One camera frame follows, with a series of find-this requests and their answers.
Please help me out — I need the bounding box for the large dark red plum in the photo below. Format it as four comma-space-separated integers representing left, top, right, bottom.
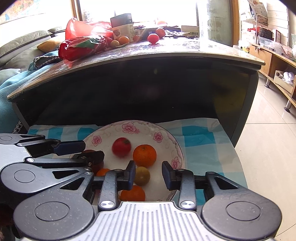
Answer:
82, 150, 105, 175

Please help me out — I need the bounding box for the orange mandarin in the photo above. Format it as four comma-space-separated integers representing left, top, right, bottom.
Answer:
120, 185, 145, 201
132, 144, 157, 168
95, 168, 110, 177

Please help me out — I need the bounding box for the brown longan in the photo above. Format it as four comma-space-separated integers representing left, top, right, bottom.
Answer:
134, 167, 151, 186

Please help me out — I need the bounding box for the red cherry tomato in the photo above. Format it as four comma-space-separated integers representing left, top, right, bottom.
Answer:
111, 137, 132, 158

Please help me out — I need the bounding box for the white floral porcelain bowl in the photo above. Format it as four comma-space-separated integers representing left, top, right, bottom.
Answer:
84, 120, 185, 201

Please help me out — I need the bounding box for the teal sofa blanket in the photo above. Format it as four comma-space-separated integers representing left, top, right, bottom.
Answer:
1, 50, 61, 133

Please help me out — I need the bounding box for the grey sofa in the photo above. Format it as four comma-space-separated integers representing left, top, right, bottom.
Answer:
1, 28, 65, 83

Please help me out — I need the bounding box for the yellow cushion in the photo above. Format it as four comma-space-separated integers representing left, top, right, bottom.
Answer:
37, 40, 61, 53

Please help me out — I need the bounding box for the red green snack bag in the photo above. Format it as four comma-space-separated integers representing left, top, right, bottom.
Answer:
58, 35, 112, 61

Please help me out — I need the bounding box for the dark coffee table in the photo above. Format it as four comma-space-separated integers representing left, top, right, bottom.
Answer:
7, 37, 264, 145

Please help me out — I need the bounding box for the red plastic bag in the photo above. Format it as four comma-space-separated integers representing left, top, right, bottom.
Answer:
65, 18, 113, 39

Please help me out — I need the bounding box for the cardboard box on table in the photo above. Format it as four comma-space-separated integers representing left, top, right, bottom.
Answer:
110, 13, 135, 42

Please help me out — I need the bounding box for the red tomato on table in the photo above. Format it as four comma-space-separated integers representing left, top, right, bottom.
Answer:
147, 34, 159, 45

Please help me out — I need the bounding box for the wooden tv cabinet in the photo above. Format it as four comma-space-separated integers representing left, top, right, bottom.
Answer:
249, 44, 295, 112

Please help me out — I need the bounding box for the orange fruit on table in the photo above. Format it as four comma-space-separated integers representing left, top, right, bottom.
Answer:
156, 28, 166, 39

